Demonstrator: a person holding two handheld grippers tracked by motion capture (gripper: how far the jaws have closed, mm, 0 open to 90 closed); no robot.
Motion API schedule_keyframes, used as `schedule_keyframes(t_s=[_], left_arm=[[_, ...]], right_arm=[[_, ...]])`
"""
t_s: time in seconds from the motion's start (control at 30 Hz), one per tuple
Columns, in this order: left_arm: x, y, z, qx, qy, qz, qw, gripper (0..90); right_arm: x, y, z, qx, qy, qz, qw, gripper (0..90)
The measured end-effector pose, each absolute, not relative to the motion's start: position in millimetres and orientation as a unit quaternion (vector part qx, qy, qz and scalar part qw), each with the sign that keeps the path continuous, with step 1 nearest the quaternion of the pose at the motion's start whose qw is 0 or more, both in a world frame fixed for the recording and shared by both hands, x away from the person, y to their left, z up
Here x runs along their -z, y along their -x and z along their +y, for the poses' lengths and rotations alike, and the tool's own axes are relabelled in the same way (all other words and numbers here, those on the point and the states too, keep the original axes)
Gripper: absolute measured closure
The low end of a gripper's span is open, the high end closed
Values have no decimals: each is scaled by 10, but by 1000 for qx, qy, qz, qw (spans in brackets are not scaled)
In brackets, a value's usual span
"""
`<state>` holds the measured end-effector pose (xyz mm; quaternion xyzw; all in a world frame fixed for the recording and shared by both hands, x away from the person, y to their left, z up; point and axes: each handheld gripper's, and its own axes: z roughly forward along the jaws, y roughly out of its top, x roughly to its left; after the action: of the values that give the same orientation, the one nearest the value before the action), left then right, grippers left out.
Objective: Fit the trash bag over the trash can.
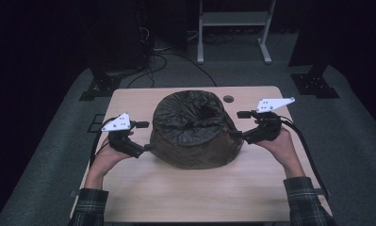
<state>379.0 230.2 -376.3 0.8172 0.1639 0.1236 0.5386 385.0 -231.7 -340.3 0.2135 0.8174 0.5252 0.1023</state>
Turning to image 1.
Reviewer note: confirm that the person's left hand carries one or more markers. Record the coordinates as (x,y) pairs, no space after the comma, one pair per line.
(107,158)

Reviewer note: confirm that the white metal stand frame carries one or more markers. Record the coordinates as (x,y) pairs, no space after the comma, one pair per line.
(236,19)

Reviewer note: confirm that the black tape square outline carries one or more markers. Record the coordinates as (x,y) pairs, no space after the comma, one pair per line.
(92,125)

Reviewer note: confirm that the grey tape strip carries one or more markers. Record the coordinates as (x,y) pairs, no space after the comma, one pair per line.
(75,193)

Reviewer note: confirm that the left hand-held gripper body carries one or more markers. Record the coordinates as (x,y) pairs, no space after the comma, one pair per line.
(122,142)

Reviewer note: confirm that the dark equipment cabinet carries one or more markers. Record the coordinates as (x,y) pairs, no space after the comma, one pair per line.
(122,34)

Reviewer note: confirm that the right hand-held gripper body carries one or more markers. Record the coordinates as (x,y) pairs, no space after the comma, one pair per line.
(269,127)

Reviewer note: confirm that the black plastic trash bag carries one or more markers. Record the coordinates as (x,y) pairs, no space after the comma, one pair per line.
(192,132)

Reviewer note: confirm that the black stand base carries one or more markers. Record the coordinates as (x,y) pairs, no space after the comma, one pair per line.
(102,86)
(314,84)

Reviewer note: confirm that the person's right hand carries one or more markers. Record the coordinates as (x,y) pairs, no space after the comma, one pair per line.
(283,147)

